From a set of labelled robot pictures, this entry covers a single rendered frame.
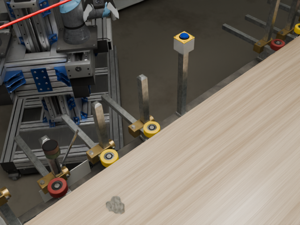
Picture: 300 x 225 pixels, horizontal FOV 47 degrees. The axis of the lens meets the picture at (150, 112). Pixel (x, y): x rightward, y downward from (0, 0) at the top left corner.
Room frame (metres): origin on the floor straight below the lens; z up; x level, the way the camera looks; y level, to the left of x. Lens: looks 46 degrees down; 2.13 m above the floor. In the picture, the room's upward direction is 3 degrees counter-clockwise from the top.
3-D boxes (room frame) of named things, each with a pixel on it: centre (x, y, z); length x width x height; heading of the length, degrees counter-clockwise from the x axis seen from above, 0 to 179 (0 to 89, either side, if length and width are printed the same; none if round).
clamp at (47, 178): (0.87, 0.43, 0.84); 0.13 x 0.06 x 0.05; 129
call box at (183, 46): (1.36, -0.18, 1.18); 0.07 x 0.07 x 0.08; 39
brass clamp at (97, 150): (1.03, 0.24, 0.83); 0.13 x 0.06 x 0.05; 129
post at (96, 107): (1.04, 0.22, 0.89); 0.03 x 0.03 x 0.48; 39
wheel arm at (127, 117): (1.25, 0.12, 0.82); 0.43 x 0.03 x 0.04; 39
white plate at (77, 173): (0.93, 0.41, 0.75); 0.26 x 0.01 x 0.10; 129
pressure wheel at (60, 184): (0.80, 0.40, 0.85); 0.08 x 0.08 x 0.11
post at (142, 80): (1.20, 0.03, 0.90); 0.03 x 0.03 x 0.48; 39
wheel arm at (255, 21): (2.03, -0.86, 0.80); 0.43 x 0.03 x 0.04; 39
